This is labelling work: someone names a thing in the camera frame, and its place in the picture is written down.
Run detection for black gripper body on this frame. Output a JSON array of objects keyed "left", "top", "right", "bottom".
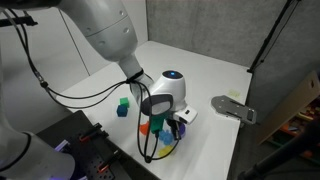
[{"left": 165, "top": 116, "right": 183, "bottom": 133}]

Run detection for yellow toy animal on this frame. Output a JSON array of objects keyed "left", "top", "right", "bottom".
[{"left": 157, "top": 144, "right": 175, "bottom": 159}]

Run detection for orange toy animal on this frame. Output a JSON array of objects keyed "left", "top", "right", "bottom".
[{"left": 138, "top": 120, "right": 151, "bottom": 136}]

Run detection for wooden toy shelf colourful bins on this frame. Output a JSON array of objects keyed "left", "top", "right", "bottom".
[{"left": 256, "top": 70, "right": 320, "bottom": 165}]

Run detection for dark blue cube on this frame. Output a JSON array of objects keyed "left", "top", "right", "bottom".
[{"left": 116, "top": 104, "right": 129, "bottom": 118}]

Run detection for green cube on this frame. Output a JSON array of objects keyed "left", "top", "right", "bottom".
[{"left": 118, "top": 96, "right": 131, "bottom": 109}]

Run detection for grey metal plate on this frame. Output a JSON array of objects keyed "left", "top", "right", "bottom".
[{"left": 210, "top": 94, "right": 258, "bottom": 126}]

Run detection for black perforated mounting board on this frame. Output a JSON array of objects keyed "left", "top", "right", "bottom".
[{"left": 35, "top": 109, "right": 136, "bottom": 180}]

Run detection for thin black stand pole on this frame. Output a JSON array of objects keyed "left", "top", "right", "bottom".
[{"left": 246, "top": 0, "right": 302, "bottom": 74}]

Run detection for black horizontal bar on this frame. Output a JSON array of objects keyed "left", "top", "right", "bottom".
[{"left": 0, "top": 15, "right": 39, "bottom": 28}]

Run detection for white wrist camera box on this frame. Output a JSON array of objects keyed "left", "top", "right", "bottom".
[{"left": 172, "top": 105, "right": 199, "bottom": 126}]

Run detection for black looped gripper cable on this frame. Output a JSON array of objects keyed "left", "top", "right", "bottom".
[{"left": 136, "top": 81, "right": 180, "bottom": 165}]

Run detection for black clamp with orange handle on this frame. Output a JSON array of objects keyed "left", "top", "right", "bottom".
[
  {"left": 78, "top": 122, "right": 110, "bottom": 143},
  {"left": 96, "top": 149, "right": 123, "bottom": 174}
]

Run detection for black camera tripod stand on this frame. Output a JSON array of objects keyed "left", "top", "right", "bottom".
[{"left": 236, "top": 119, "right": 320, "bottom": 180}]

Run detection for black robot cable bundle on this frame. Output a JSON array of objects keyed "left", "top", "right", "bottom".
[{"left": 2, "top": 7, "right": 145, "bottom": 110}]

